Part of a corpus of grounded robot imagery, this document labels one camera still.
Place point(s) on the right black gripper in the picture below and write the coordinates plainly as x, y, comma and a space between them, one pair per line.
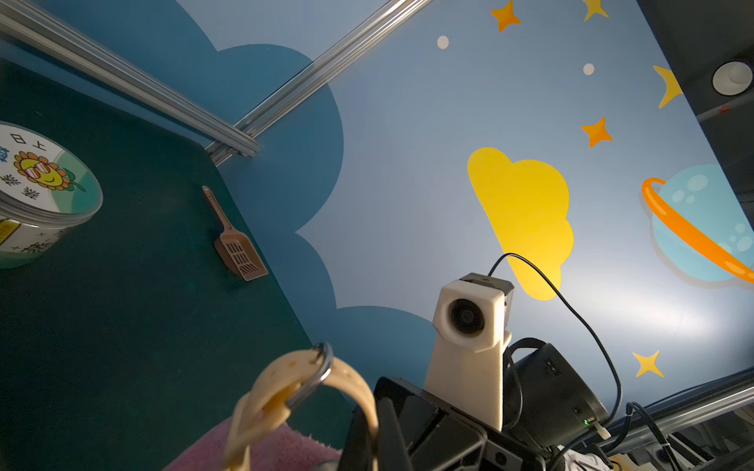
418, 431

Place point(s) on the pink cloth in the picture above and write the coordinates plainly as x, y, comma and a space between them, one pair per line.
284, 449

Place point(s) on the cream looped watch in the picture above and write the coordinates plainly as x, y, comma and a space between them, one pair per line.
282, 387

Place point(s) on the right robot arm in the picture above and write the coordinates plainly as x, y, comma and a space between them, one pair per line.
515, 406

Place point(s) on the brown litter scoop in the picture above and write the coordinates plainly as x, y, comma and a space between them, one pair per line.
234, 247

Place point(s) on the jar with sunflower lid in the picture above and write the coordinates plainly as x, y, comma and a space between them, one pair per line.
46, 191

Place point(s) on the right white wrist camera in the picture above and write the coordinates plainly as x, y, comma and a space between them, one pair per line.
471, 347

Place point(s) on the right aluminium frame post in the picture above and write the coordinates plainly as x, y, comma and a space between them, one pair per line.
331, 34

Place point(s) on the back aluminium frame bar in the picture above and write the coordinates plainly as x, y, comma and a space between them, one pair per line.
30, 25

